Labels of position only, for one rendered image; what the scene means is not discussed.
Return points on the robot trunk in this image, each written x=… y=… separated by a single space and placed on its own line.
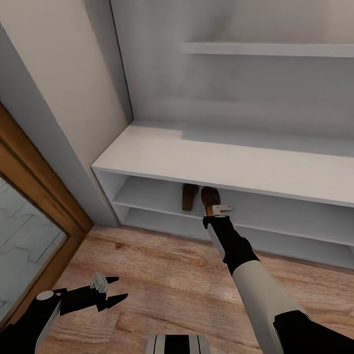
x=177 y=344

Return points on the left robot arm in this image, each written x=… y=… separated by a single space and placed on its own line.
x=26 y=335

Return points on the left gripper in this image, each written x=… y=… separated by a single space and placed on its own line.
x=90 y=296

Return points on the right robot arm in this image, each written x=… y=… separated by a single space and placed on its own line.
x=280 y=323

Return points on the door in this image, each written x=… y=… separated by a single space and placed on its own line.
x=41 y=224

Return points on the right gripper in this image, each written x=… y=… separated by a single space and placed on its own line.
x=207 y=219

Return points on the sandal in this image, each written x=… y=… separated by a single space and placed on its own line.
x=189 y=192
x=210 y=196

